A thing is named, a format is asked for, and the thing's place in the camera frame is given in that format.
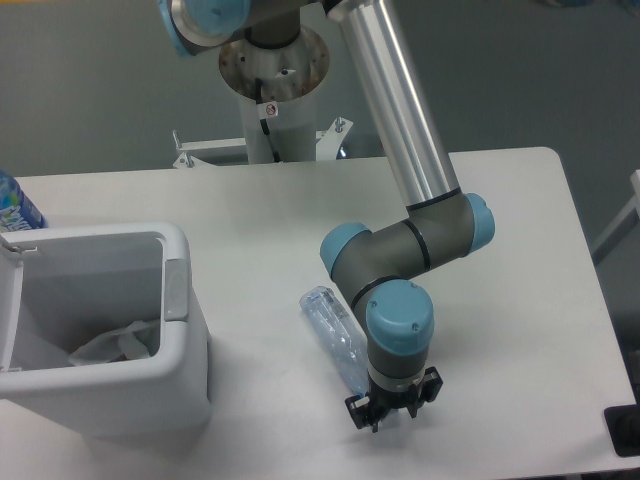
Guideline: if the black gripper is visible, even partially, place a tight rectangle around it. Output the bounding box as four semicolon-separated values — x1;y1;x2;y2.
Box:
345;367;443;433

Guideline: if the crushed clear plastic bottle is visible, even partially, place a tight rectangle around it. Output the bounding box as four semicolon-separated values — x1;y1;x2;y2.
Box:
299;286;369;397

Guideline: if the clear white plastic wrapper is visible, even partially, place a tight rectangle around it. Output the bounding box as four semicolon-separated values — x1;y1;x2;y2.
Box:
68;319;161;366

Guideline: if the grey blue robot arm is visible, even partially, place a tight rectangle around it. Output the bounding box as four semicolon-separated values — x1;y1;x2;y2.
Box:
158;1;495;429

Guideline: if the white open trash can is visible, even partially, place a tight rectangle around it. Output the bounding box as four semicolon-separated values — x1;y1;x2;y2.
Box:
1;222;211;436

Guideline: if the black clamp at table edge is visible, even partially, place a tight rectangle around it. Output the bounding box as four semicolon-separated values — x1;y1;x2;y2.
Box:
604;404;639;458

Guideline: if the blue labelled bottle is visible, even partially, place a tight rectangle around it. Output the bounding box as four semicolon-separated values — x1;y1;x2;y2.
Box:
1;171;48;233

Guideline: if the white pedestal foot middle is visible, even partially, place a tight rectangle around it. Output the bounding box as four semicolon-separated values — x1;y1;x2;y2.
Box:
316;117;354;161

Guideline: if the white pedestal foot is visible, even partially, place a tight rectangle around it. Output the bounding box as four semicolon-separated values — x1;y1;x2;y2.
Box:
172;130;248;169
316;117;354;161

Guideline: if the white pedestal foot left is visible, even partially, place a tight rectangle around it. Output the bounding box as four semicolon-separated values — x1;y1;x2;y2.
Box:
172;130;248;169

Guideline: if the white frame at right edge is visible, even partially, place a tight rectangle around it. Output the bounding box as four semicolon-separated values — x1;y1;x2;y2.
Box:
591;170;639;265

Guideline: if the black cable on pedestal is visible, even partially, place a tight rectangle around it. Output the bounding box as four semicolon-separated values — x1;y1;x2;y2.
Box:
254;77;282;164

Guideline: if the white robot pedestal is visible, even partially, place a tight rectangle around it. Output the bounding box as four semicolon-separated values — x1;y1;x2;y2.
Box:
219;26;330;164

